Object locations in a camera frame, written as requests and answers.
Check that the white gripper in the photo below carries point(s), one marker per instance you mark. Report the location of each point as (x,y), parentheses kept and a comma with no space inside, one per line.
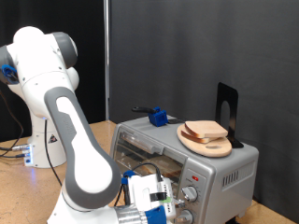
(141,193)

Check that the silver oven knob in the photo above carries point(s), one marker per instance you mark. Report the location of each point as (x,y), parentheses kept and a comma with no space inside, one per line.
(187,216)
(190,194)

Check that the glass oven door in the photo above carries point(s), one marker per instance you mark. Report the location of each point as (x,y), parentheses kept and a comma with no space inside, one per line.
(146,149)

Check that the spatula with blue grip block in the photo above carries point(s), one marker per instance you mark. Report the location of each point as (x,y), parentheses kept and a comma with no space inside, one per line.
(158,118)

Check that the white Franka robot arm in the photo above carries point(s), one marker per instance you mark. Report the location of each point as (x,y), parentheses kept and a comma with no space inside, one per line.
(81,155)

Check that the red oven indicator light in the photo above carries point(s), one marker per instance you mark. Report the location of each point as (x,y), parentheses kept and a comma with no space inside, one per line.
(195,178)

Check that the silver toaster oven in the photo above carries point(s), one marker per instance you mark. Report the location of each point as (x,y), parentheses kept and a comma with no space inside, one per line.
(230,199)

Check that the round wooden cutting board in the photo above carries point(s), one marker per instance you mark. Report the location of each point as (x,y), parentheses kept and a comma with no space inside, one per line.
(215,150)

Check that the light brown bread slice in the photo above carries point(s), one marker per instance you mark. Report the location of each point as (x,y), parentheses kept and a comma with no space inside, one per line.
(207,128)

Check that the black metal bookend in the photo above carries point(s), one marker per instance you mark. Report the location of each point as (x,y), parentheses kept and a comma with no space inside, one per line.
(227,93)

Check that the metal pole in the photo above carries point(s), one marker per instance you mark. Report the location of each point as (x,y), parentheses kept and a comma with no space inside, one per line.
(107,62)

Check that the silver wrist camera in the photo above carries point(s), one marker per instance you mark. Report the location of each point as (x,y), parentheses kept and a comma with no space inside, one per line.
(166,196)

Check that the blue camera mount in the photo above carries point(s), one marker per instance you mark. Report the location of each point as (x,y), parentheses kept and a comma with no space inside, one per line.
(155,215)

